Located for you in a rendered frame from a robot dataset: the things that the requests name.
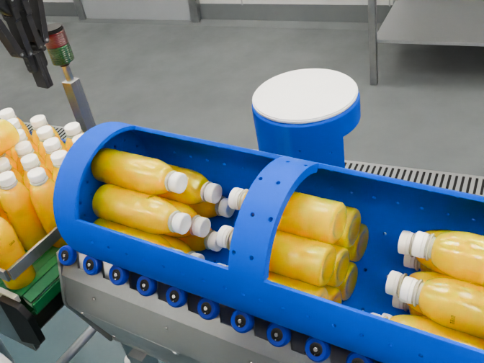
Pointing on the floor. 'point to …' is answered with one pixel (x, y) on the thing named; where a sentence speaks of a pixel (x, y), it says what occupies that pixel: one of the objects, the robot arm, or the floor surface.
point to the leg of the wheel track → (140, 357)
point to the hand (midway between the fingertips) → (39, 69)
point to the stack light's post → (78, 104)
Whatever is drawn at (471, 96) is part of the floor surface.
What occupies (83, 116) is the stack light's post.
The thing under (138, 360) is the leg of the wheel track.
